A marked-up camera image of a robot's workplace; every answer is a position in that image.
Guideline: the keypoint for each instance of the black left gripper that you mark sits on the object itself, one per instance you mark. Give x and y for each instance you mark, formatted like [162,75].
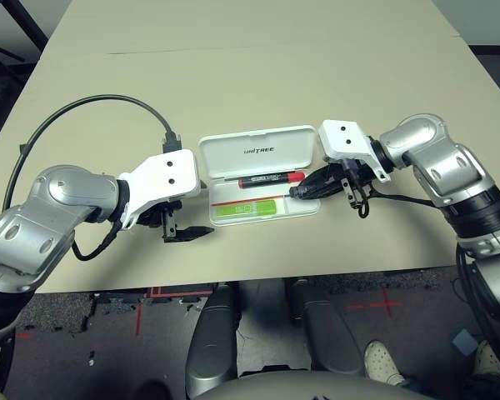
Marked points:
[154,216]

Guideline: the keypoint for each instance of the grey robot right leg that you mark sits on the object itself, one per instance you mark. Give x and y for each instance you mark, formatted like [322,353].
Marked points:
[329,333]

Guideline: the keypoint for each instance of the grey robot left leg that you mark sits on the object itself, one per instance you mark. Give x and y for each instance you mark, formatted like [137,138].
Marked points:
[212,333]

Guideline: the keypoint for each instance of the small blue-grey box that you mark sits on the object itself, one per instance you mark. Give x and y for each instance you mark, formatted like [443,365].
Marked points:
[464,341]

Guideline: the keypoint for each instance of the black marker with red cap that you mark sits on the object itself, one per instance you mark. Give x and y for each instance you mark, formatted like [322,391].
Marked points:
[293,177]

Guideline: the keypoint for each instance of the grey robot leg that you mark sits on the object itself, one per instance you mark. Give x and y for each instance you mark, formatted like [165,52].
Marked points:
[212,333]
[329,333]

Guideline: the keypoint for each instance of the red tape lines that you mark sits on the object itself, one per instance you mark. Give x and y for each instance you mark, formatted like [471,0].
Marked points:
[138,321]

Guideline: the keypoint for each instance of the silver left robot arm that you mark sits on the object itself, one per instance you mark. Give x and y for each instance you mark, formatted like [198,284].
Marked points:
[66,187]

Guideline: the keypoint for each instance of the grey robot torso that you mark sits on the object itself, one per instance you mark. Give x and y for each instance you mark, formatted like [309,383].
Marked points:
[316,387]

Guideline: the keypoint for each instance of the red tape cross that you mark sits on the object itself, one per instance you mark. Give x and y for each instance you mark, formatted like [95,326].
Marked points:
[385,305]

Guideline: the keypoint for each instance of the white plastic pencil case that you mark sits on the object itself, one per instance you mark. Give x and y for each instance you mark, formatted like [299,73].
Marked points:
[258,141]

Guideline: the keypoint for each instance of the white perforated shoe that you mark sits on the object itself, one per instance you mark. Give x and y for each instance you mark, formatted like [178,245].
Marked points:
[491,358]
[381,360]

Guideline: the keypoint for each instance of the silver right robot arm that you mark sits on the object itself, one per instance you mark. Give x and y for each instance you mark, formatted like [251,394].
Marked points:
[441,158]

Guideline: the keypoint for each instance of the black metal frame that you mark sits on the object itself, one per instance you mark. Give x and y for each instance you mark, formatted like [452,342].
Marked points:
[29,21]

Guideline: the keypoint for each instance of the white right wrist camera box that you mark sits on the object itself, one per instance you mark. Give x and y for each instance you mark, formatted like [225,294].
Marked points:
[341,137]

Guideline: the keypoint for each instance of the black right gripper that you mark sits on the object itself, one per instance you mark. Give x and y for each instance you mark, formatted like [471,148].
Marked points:
[358,173]

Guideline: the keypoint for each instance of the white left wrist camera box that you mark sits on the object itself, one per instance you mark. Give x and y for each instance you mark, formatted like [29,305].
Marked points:
[166,171]

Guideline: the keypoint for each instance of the green highlighter pen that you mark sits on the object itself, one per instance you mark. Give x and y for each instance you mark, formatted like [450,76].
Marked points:
[266,207]

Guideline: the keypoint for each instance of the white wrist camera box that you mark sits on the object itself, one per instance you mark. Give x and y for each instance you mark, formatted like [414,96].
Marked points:
[166,171]
[341,137]

